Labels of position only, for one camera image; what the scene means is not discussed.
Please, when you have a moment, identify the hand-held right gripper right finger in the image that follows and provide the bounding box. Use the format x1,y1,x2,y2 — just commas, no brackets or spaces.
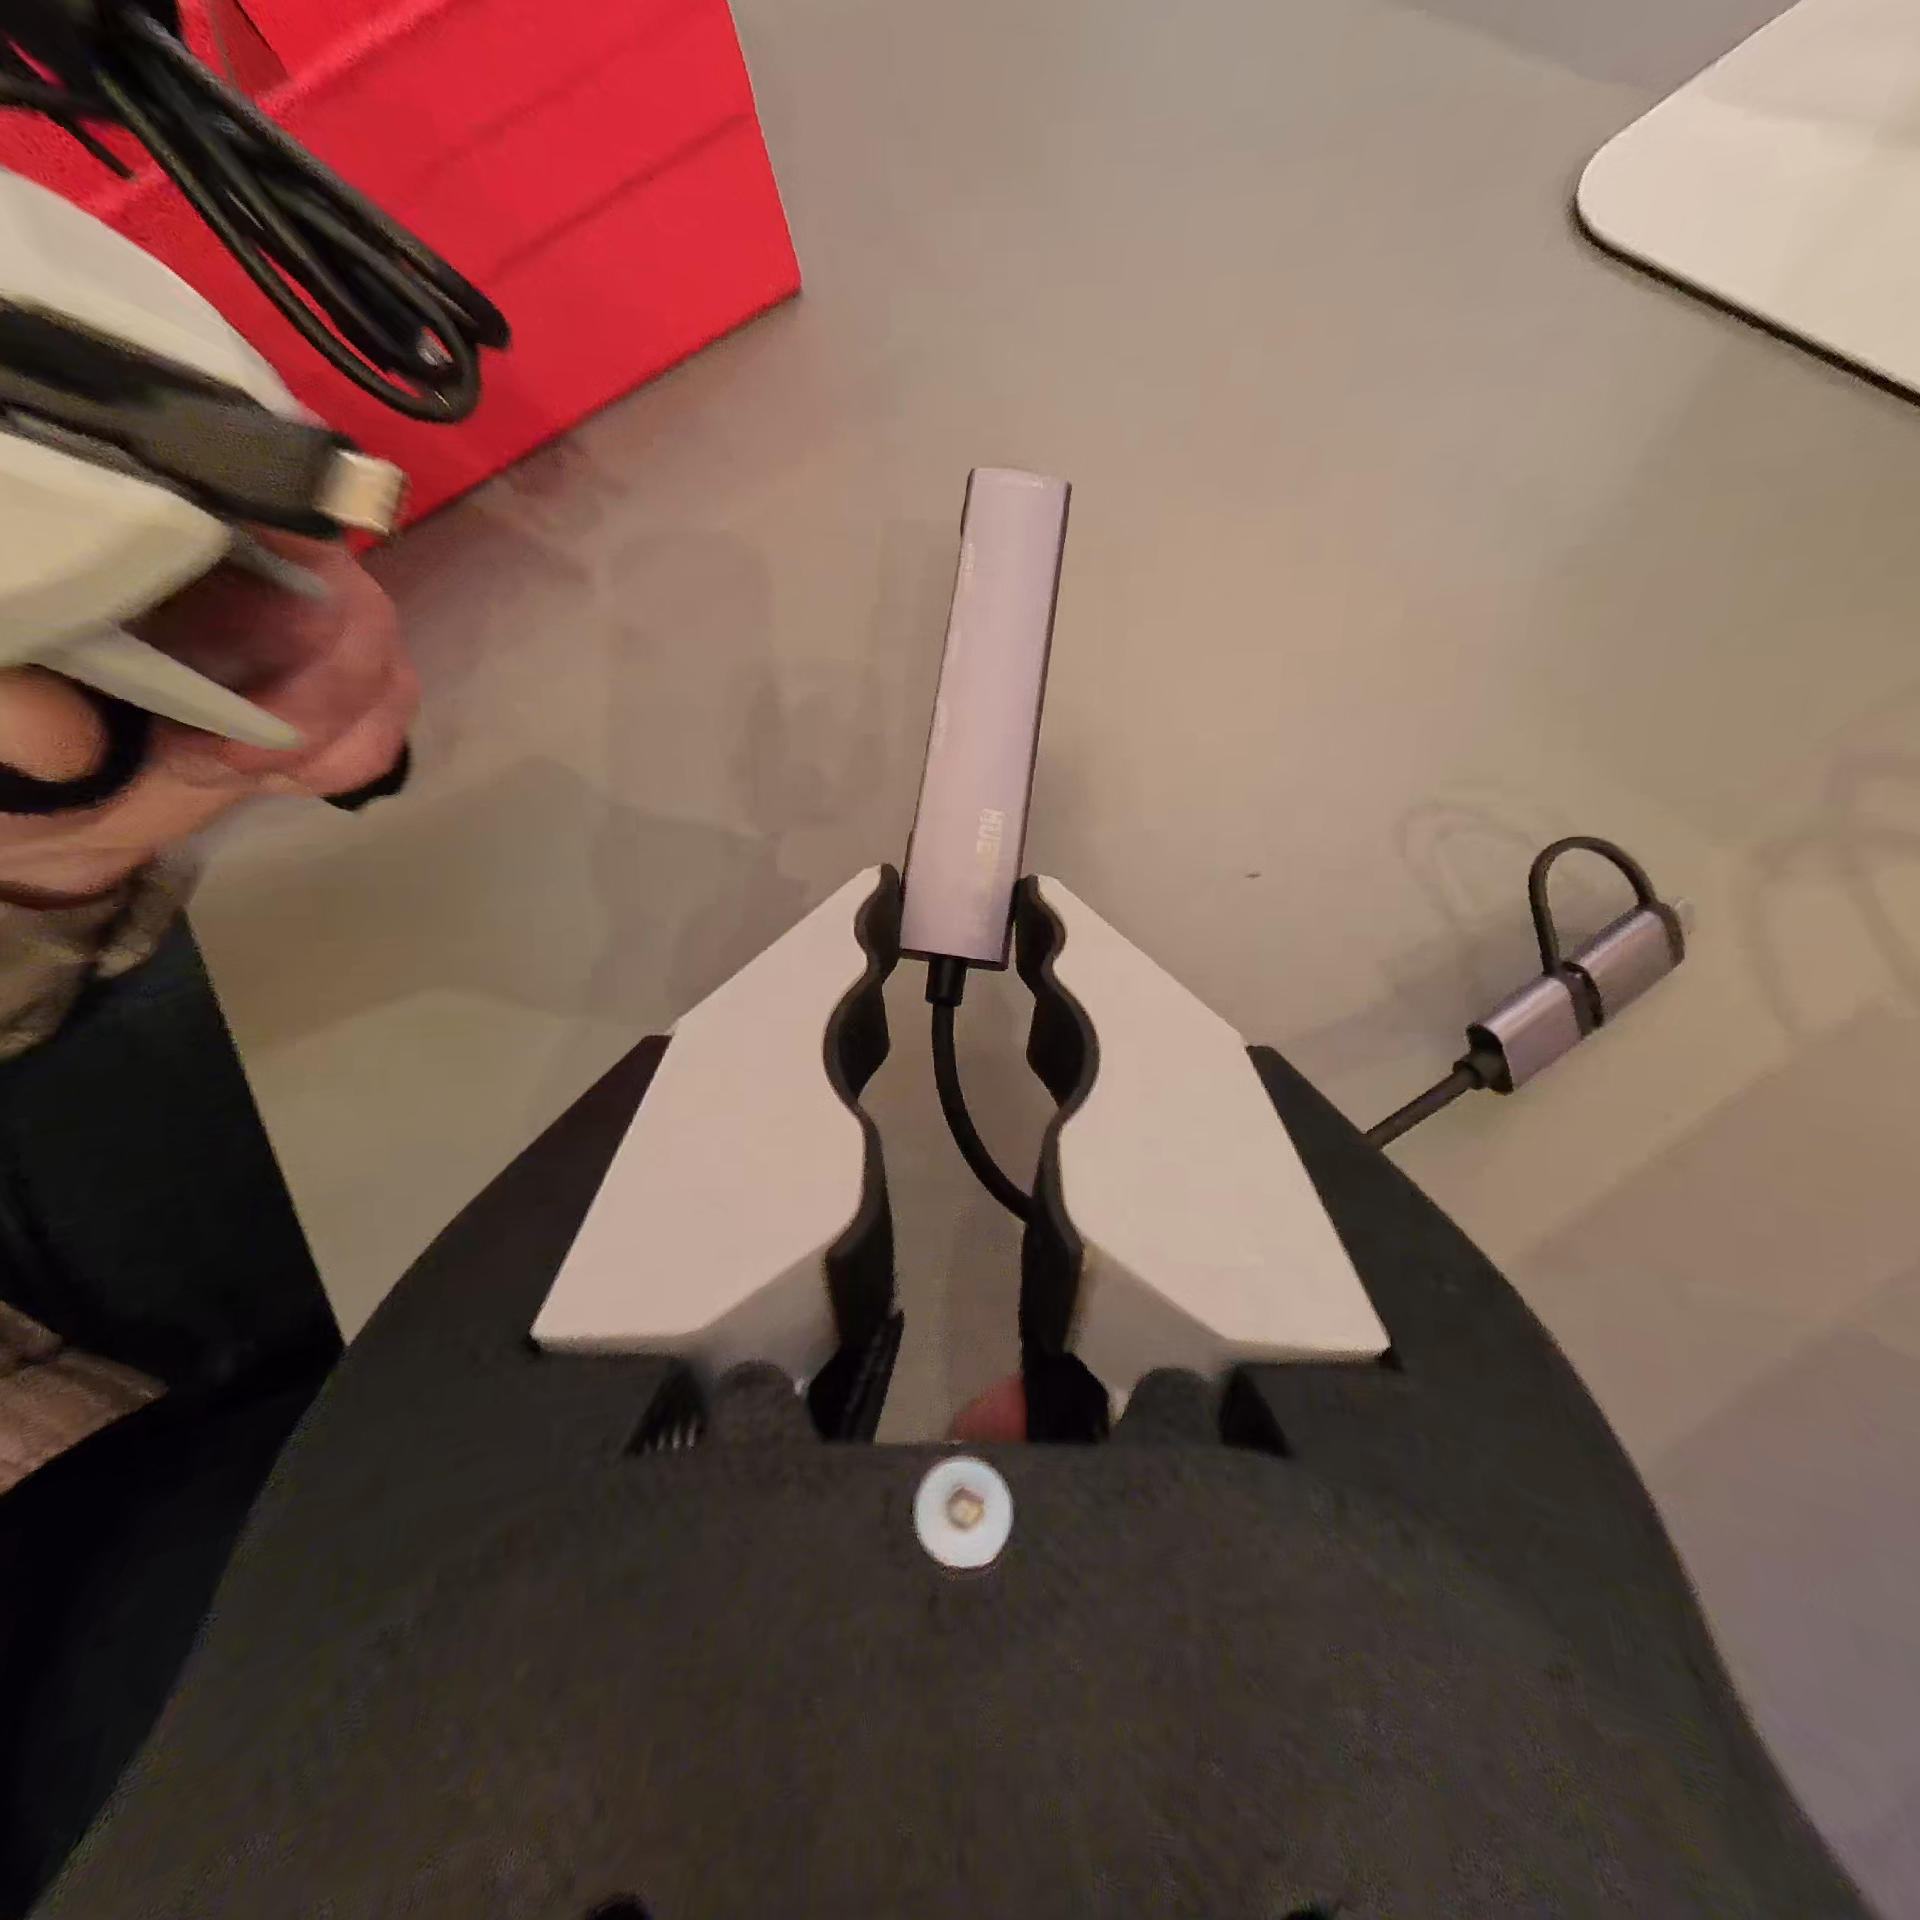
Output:
1021,878,1394,1438

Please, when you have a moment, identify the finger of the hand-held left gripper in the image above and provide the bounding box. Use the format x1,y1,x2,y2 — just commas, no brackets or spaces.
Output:
0,167,317,437
0,422,317,751

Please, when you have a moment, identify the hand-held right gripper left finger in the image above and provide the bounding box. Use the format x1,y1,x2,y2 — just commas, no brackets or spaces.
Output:
528,872,905,1429

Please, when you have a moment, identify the black cable black plug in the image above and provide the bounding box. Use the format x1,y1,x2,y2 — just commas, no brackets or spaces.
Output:
0,0,514,550

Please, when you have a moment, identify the hub cable grey plug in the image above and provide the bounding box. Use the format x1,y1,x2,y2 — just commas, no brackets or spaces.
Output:
924,836,1692,1217

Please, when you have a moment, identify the red plastic bin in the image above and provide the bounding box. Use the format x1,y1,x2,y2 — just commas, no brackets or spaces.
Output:
75,0,805,541

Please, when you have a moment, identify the person's left hand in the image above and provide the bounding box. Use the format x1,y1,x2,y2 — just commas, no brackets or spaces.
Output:
0,541,420,907

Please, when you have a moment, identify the person's dark trouser leg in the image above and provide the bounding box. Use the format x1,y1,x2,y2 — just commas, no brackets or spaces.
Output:
0,931,347,1802

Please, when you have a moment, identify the white stand base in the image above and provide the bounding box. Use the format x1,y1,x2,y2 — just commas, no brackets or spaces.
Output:
1576,0,1920,408

